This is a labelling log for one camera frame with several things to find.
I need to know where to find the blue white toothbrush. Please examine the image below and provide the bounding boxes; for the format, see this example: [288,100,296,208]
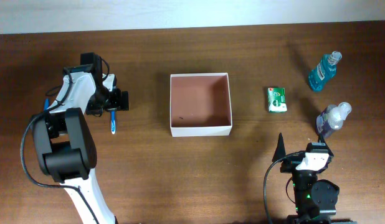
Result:
[110,111,116,134]

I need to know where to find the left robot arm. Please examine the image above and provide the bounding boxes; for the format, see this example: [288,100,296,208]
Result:
[26,52,129,223]

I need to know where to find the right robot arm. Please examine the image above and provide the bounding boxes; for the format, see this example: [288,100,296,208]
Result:
[272,134,340,223]

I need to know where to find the purple foam soap pump bottle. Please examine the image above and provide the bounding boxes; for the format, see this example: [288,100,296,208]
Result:
[316,102,352,139]

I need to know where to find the blue disposable razor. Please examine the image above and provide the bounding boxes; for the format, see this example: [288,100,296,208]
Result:
[44,98,49,110]

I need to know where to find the green Dettol soap bar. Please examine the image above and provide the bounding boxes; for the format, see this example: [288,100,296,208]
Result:
[267,87,287,113]

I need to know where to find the blue mouthwash bottle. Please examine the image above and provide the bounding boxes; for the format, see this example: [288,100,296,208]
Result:
[308,51,342,92]

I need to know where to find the white cardboard box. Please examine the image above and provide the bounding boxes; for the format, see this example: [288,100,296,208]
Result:
[169,73,233,138]

